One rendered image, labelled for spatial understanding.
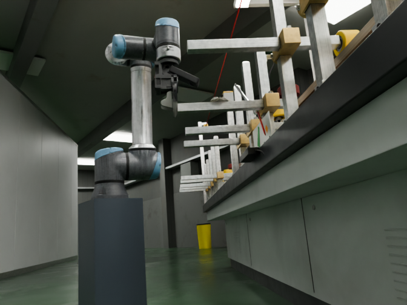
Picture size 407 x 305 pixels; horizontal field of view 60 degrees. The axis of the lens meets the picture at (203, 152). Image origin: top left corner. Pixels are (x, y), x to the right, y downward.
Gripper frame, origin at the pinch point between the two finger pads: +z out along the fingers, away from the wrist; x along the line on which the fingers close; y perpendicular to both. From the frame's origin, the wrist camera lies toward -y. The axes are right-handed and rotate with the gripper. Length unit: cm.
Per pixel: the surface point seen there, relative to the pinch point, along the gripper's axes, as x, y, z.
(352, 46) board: 34, -49, -7
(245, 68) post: -28, -33, -31
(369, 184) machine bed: 21, -55, 31
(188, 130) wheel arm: -23.6, -4.8, -0.7
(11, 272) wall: -419, 237, 83
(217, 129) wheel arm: -23.7, -17.5, -0.8
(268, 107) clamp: 3.6, -32.4, -0.2
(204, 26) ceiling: -343, -50, -253
